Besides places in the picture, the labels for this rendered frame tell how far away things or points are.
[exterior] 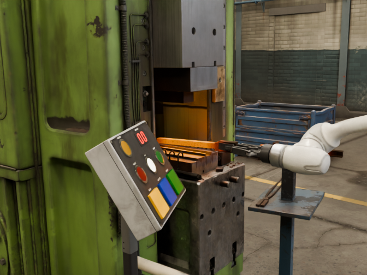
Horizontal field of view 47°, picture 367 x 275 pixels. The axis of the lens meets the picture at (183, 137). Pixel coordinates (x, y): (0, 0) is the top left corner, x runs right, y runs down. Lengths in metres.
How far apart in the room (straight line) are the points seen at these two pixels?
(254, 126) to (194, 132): 3.65
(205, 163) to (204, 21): 0.59
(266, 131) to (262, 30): 5.29
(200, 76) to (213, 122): 0.42
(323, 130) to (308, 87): 8.38
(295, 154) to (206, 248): 0.56
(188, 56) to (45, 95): 0.61
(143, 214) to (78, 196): 0.75
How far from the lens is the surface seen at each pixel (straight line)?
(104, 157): 1.15
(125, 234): 1.38
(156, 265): 1.67
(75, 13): 1.75
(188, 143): 1.87
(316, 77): 9.95
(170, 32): 1.68
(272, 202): 2.21
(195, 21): 1.72
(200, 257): 1.82
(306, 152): 1.59
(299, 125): 5.50
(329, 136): 1.68
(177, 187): 1.38
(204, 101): 2.08
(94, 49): 1.59
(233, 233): 2.02
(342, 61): 9.66
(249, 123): 5.80
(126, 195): 1.15
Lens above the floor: 1.42
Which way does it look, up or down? 11 degrees down
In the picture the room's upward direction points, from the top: 1 degrees counter-clockwise
